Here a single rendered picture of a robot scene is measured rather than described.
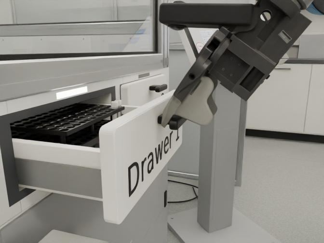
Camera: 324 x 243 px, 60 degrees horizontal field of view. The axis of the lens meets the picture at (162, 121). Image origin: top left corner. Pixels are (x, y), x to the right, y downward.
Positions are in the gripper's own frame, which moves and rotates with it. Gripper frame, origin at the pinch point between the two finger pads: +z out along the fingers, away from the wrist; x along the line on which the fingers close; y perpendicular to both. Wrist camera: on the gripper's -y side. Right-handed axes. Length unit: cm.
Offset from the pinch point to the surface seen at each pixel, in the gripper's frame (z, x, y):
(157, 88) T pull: 6.5, 27.9, -8.6
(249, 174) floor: 66, 187, 65
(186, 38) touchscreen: -2, 81, -21
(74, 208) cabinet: 23.0, -2.3, -3.1
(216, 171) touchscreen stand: 44, 97, 28
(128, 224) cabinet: 37.2, 19.1, 6.8
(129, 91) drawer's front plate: 8.0, 17.8, -11.5
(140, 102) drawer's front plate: 11.0, 24.2, -9.4
